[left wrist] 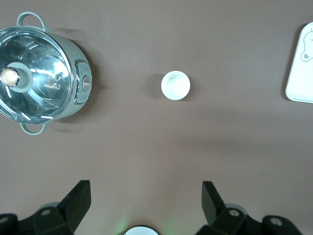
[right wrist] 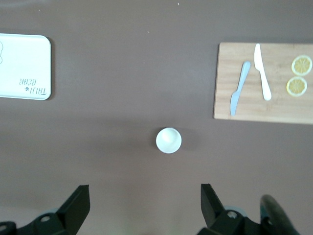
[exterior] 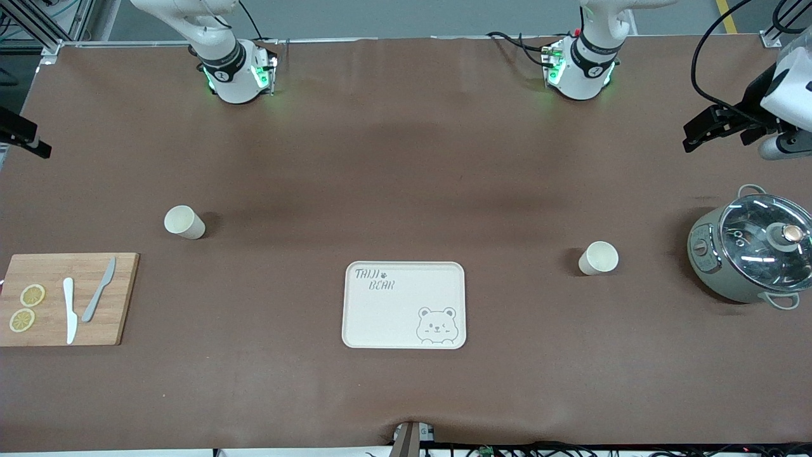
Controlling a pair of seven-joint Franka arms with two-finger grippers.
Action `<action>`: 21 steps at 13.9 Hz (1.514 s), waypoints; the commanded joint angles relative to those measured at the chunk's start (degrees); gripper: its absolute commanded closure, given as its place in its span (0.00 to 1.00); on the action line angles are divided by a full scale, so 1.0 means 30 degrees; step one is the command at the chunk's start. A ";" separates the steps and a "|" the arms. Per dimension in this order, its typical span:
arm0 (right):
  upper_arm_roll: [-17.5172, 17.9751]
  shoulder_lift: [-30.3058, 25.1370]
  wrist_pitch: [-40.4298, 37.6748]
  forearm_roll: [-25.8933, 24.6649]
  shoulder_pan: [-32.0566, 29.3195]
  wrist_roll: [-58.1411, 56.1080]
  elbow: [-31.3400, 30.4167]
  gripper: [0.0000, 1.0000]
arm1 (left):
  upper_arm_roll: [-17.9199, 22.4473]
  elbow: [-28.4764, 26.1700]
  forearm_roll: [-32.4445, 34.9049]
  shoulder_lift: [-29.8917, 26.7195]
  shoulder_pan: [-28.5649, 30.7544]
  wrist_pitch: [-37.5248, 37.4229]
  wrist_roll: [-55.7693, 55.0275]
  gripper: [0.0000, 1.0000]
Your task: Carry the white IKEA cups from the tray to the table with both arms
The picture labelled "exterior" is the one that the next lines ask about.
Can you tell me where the white IKEA cup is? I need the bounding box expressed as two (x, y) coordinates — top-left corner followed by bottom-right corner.
(578, 241), (620, 277)
(164, 205), (207, 241)

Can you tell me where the glass pot lid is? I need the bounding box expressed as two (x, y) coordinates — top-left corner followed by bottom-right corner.
(719, 194), (812, 291)

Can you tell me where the green electric cooking pot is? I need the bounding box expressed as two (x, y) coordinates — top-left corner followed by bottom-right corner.
(687, 184), (812, 310)

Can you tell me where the grey plastic knife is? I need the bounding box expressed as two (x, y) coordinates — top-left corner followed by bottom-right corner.
(81, 256), (117, 323)

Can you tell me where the white plastic knife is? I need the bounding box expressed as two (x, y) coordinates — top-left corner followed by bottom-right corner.
(62, 277), (79, 345)

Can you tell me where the bamboo cutting board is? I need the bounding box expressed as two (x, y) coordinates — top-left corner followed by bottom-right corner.
(0, 253), (140, 347)

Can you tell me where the brown table cover mat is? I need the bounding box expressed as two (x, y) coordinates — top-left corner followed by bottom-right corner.
(0, 35), (812, 453)

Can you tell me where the beige bear print tray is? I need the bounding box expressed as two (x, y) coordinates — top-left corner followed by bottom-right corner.
(341, 261), (468, 350)

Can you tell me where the brown table edge clamp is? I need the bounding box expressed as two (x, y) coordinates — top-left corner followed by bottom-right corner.
(391, 420), (436, 457)

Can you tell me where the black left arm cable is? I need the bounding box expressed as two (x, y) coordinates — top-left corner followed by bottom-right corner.
(691, 0), (812, 120)

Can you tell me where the aluminium frame post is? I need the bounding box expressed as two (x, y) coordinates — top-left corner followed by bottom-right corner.
(760, 0), (812, 49)

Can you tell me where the aluminium frame with rail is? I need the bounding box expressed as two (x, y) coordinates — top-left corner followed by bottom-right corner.
(0, 0), (289, 64)

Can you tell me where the black left base cable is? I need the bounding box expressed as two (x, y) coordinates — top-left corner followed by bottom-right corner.
(485, 30), (559, 68)

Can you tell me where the black base cable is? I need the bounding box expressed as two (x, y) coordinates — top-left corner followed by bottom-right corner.
(238, 0), (281, 46)
(485, 30), (559, 68)

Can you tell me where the black right base cable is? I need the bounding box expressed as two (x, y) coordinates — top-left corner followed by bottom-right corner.
(238, 0), (281, 46)

